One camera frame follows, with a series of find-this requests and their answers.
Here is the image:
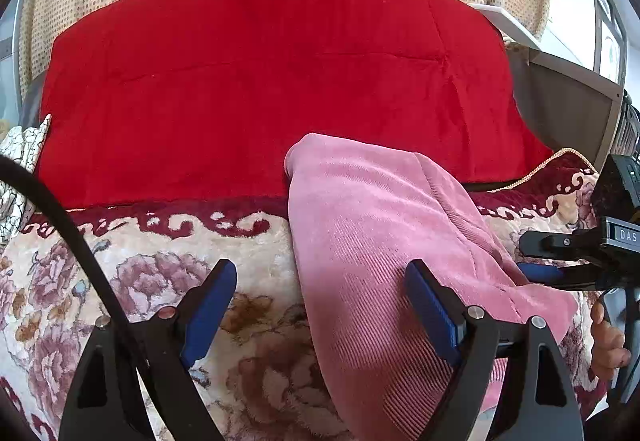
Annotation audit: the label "dark framed window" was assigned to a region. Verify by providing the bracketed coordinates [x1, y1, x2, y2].
[584, 0, 629, 86]

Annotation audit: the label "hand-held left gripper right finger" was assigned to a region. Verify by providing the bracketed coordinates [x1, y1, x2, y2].
[404, 259, 586, 441]

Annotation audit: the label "white patterned cloth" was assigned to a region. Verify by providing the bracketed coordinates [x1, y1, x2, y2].
[0, 115, 53, 242]

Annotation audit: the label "red quilt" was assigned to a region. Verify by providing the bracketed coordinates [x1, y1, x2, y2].
[37, 0, 568, 212]

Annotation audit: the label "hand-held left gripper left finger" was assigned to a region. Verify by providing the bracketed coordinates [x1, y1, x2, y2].
[59, 259, 238, 441]

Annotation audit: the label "pink ribbed garment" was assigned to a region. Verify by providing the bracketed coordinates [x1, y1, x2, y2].
[284, 133, 579, 441]

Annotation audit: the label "floral plush blanket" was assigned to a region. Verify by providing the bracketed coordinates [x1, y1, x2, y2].
[0, 148, 608, 441]

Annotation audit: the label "grey bed frame panel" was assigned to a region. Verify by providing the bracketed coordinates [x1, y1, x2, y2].
[505, 43, 624, 172]

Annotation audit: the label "large glass window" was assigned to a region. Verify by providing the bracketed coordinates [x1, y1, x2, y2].
[0, 0, 28, 122]

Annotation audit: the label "black cable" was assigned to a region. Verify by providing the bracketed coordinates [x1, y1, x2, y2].
[0, 155, 153, 374]

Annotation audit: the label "white window sill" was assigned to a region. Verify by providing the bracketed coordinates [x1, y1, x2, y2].
[470, 3, 542, 52]

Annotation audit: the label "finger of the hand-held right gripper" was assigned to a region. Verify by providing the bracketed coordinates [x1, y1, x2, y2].
[517, 262, 567, 290]
[519, 230, 577, 259]

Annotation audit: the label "dark slatted rack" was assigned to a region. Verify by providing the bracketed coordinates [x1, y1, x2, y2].
[611, 90, 640, 158]

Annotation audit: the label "person's right hand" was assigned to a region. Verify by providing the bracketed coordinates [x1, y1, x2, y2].
[590, 301, 632, 380]

